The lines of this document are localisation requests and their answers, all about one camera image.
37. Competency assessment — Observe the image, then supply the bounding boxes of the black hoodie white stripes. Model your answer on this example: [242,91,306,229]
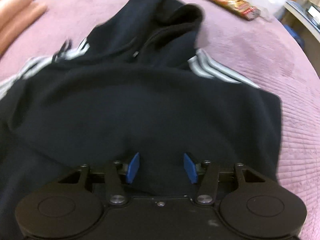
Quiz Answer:
[1,0,281,239]

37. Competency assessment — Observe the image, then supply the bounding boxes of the pink quilted bedspread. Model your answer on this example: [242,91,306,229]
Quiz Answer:
[1,0,319,239]

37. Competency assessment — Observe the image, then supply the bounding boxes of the pink folded blanket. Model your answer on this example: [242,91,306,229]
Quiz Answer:
[0,0,48,55]

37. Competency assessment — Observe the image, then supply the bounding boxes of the red yellow snack packet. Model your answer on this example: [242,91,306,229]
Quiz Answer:
[210,0,261,21]

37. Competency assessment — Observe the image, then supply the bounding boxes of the white side table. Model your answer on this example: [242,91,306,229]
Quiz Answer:
[283,1,319,50]

